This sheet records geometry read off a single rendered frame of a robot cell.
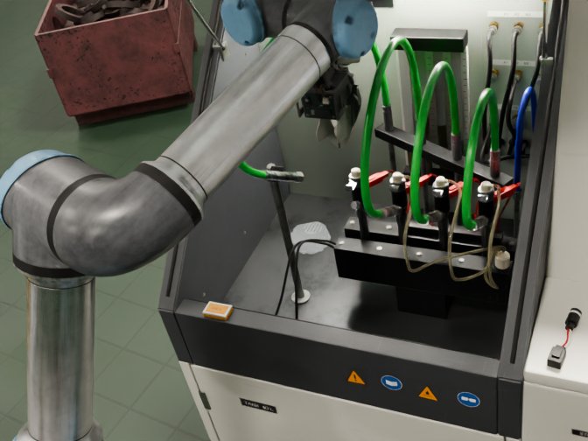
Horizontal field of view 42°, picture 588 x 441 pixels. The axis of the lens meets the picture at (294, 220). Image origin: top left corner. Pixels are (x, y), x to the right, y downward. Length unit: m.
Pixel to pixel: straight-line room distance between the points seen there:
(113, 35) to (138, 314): 1.54
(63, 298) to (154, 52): 3.03
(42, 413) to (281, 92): 0.52
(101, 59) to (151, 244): 3.17
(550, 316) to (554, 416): 0.16
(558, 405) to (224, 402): 0.71
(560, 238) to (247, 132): 0.67
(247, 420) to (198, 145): 0.93
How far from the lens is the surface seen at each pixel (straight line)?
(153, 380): 2.71
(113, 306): 3.03
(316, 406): 1.54
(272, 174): 1.37
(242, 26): 1.06
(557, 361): 1.27
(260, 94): 0.91
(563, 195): 1.34
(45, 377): 1.04
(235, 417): 1.71
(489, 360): 1.32
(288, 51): 0.94
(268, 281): 1.68
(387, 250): 1.48
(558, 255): 1.40
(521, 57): 1.53
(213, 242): 1.60
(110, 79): 4.03
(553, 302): 1.37
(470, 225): 1.23
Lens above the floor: 1.97
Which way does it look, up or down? 39 degrees down
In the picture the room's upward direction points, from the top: 12 degrees counter-clockwise
